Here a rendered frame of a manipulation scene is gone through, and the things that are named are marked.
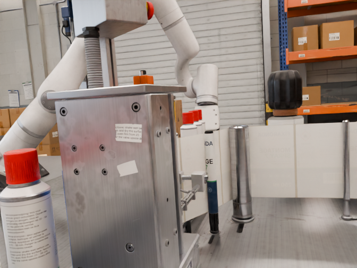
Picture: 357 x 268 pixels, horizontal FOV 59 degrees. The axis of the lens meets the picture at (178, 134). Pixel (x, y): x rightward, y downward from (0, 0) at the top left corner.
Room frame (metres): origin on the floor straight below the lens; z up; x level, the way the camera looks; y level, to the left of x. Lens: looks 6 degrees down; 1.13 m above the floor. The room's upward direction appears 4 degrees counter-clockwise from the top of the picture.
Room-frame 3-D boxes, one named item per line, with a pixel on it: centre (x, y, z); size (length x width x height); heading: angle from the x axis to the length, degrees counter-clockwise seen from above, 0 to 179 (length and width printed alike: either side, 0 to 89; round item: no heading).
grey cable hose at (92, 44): (0.68, 0.17, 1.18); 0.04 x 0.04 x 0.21
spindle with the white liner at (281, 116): (0.79, -0.27, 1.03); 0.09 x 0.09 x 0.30
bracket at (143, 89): (0.37, 0.06, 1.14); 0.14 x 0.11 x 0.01; 162
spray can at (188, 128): (0.95, -0.03, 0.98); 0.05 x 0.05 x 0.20
